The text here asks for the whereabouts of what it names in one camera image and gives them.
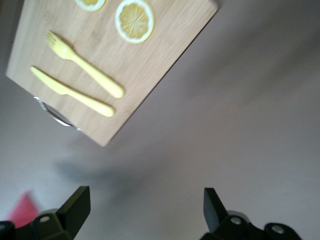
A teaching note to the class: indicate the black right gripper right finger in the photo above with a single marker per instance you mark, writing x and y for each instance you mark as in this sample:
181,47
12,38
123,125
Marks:
216,215

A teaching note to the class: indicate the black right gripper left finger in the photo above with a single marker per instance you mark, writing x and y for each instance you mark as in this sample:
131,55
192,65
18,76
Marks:
75,212

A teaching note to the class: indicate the red cloth with grey back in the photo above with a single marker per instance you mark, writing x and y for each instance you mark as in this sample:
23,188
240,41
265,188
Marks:
22,212

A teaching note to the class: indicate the yellow plastic knife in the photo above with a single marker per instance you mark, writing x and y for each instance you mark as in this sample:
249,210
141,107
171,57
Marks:
82,97

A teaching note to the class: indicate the yellow plastic fork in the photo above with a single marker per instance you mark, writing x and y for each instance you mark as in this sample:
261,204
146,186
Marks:
100,77

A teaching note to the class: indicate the wooden cutting board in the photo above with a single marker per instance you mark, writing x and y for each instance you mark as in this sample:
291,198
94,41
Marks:
150,62

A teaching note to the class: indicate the lemon slice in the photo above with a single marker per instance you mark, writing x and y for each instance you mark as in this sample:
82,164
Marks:
135,22
90,4

